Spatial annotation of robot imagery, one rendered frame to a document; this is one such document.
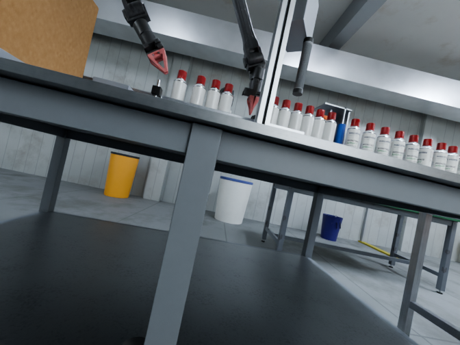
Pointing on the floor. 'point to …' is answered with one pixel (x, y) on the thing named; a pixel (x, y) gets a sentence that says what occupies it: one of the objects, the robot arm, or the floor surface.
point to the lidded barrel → (232, 200)
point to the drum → (120, 174)
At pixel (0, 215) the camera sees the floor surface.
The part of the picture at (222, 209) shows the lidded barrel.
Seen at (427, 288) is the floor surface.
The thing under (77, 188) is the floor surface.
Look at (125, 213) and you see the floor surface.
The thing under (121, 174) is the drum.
